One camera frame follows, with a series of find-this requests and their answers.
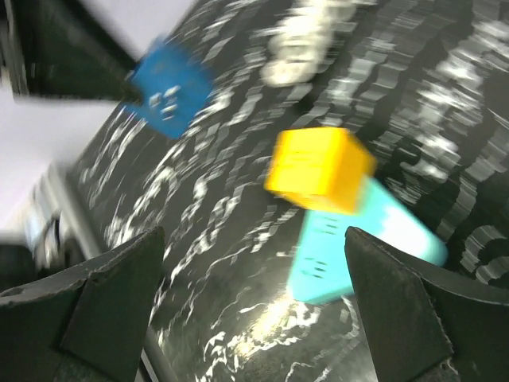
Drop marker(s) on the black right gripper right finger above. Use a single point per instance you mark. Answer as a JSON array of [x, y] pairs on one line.
[[422, 322]]

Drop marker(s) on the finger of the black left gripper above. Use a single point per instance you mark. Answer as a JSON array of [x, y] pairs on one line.
[[61, 50]]

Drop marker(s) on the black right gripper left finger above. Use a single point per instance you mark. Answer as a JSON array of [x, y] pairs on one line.
[[87, 322]]

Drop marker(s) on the teal triangular power strip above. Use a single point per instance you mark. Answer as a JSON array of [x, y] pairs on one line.
[[319, 272]]

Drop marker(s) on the blue cube socket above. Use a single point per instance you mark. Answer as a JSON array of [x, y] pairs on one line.
[[174, 85]]

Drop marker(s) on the yellow cube socket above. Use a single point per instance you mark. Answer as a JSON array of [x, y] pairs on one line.
[[320, 168]]

